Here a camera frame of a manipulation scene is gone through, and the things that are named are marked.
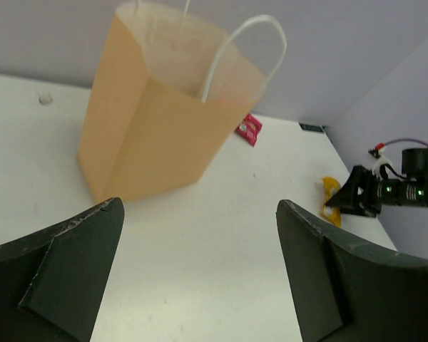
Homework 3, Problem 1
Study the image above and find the pink snack packet back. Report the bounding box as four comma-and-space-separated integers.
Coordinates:
235, 113, 263, 147

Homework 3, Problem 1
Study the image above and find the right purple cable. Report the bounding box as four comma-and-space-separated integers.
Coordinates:
383, 138, 428, 150

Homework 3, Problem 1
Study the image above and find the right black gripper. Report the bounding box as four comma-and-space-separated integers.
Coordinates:
325, 165, 402, 217

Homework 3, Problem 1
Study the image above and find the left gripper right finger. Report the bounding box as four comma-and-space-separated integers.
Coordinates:
276, 200, 428, 341

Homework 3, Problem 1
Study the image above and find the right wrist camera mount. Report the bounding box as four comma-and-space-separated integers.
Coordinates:
368, 142, 393, 177

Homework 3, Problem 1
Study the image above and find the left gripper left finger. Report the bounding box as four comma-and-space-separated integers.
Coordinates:
0, 197, 124, 341

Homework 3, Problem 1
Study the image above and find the small yellow snack bar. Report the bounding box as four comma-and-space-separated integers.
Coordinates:
319, 176, 342, 228

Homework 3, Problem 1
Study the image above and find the brown paper bag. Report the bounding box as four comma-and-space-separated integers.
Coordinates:
78, 1, 286, 202

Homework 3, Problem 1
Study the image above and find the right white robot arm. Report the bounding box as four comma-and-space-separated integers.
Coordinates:
325, 147, 428, 217

